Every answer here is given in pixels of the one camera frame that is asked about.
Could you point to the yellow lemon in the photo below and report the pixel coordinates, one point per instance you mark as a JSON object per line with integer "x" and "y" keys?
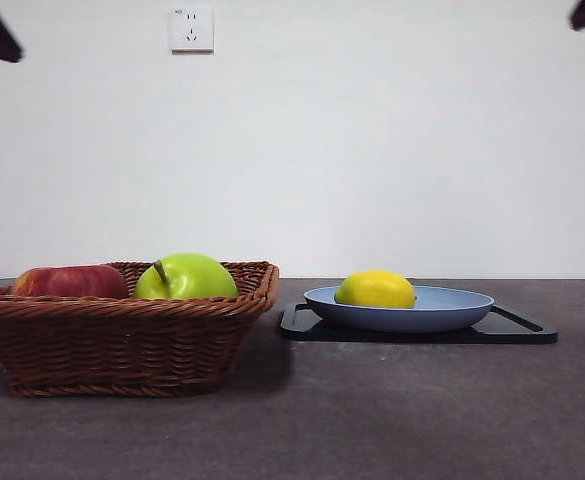
{"x": 374, "y": 290}

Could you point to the blue round plate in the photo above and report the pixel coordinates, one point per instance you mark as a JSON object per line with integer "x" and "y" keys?
{"x": 402, "y": 317}

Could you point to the brown wicker basket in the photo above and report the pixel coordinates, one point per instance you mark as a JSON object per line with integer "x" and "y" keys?
{"x": 122, "y": 345}

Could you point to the red apple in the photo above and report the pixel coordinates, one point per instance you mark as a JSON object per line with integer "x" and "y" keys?
{"x": 69, "y": 282}

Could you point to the green apple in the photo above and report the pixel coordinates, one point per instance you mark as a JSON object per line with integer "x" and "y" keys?
{"x": 192, "y": 280}

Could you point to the black flat tray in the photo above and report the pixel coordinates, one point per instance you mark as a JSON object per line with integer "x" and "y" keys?
{"x": 512, "y": 332}

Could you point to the white wall socket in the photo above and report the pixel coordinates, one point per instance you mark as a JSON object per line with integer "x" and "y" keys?
{"x": 192, "y": 30}

